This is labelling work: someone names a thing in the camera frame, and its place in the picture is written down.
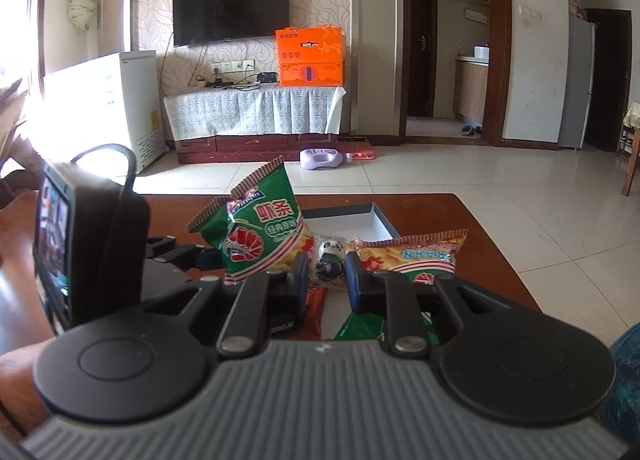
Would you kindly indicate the pink slippers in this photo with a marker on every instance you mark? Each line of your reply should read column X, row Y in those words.
column 362, row 155

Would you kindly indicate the orange gift box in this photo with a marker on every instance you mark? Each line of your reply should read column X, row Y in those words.
column 310, row 45
column 311, row 74

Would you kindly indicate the dark wooden door frame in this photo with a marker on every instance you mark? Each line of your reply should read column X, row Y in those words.
column 500, row 40

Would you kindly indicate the wooden chair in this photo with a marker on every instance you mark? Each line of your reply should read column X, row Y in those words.
column 632, row 155

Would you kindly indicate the dark wooden door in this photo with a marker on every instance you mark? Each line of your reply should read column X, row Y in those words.
column 612, row 80
column 422, row 40

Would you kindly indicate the pile of cardboard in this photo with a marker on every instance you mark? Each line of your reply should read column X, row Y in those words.
column 12, row 130

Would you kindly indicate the black wall television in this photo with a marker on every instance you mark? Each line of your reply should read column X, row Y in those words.
column 230, row 8

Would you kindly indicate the small black device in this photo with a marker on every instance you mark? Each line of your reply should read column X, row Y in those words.
column 267, row 78

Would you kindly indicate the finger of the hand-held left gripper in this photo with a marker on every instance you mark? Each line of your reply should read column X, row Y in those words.
column 190, row 257
column 160, row 241

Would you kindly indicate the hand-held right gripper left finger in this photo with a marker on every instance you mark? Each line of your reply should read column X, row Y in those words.
column 303, row 285

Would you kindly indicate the white light switch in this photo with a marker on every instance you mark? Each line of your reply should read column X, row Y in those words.
column 529, row 12

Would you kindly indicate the wooden kitchen cabinet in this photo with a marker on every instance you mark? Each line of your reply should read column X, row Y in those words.
column 470, row 90

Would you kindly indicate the grey slippers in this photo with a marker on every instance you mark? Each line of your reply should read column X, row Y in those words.
column 471, row 130

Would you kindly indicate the orange snack packet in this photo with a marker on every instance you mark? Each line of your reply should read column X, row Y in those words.
column 315, row 312

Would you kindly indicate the grey box with white inside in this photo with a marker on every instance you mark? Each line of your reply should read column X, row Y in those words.
column 370, row 225

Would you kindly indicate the grey refrigerator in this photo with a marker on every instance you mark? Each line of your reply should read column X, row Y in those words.
column 577, row 85

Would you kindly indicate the panda wrapper candy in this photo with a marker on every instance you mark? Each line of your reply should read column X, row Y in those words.
column 330, row 252

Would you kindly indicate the green prawn cracker bag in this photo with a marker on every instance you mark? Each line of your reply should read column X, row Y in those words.
column 260, row 235
column 410, row 255

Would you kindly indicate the white chest freezer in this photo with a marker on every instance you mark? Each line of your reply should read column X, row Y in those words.
column 140, row 100

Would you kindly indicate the black power strip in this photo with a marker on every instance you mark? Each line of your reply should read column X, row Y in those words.
column 220, row 85

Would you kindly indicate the white kitchen container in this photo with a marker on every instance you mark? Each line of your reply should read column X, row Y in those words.
column 481, row 52

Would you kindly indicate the pale patterned tablecloth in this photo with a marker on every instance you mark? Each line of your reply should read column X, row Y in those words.
column 240, row 110

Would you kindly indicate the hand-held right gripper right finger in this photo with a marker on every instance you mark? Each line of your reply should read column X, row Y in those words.
column 351, row 285

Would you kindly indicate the person's teal clothing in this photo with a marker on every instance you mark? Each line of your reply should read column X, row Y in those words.
column 625, row 385

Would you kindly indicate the white wall-mounted box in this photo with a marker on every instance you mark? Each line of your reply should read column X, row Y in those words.
column 476, row 16

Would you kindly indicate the dark wooden television cabinet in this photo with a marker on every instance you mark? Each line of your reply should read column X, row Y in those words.
column 250, row 145

